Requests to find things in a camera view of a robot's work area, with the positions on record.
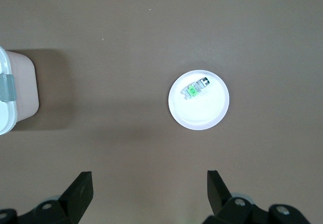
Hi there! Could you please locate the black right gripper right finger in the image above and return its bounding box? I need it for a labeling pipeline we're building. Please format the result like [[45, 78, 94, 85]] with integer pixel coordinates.
[[203, 170, 270, 224]]

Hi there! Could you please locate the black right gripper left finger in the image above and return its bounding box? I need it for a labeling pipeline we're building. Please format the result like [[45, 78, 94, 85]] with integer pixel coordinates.
[[19, 171, 94, 224]]

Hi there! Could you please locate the pink round plate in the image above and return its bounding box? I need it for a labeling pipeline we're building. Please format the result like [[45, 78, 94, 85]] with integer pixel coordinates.
[[168, 69, 231, 131]]

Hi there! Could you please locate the white lidded storage box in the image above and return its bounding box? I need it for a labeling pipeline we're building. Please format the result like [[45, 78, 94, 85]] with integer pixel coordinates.
[[0, 46, 40, 136]]

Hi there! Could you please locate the green push-button switch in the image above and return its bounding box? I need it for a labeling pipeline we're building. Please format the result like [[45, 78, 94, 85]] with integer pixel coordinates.
[[181, 77, 210, 101]]

